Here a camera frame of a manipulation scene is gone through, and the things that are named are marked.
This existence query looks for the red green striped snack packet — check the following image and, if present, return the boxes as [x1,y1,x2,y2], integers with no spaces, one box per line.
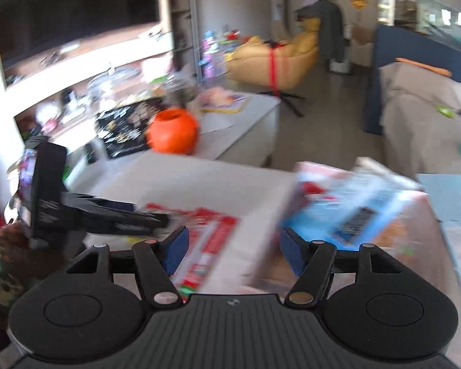
[145,202,240,302]

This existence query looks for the blue white snack bag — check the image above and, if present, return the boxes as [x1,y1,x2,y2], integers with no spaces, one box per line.
[285,167,420,250]

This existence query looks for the white woven table cloth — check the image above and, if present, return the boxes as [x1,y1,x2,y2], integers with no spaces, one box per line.
[88,149,297,262]

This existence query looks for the black box with white print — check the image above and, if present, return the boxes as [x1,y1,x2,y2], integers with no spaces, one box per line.
[95,97,165,159]

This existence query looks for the pink gift box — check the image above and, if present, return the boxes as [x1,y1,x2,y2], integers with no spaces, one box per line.
[245,156,461,301]

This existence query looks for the orange pumpkin bucket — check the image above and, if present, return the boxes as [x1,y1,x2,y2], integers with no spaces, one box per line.
[146,108,200,155]

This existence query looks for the large glass jar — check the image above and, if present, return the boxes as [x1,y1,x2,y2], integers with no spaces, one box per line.
[87,66,145,113]

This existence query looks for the white low side table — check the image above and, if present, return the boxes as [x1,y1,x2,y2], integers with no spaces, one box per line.
[194,93,280,167]

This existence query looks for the pink plush toy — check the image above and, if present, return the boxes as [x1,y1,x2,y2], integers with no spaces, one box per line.
[198,87,235,108]

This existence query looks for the beige sofa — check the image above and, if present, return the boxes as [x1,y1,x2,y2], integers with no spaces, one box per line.
[381,69,461,178]

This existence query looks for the yellow armchair with red ribbon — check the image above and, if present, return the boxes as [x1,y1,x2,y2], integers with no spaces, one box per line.
[226,29,319,91]

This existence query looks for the black television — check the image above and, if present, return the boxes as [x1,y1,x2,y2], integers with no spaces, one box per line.
[0,0,160,69]

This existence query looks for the small green toy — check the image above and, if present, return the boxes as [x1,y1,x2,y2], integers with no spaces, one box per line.
[436,105,455,118]

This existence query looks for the dark coat on stand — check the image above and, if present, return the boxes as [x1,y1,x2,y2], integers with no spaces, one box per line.
[296,0,345,62]

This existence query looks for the dark blue cabinet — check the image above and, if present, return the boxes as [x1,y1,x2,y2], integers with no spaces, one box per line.
[362,25,461,136]

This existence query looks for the orange bolster pillow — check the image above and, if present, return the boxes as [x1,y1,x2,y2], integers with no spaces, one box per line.
[396,58,452,77]

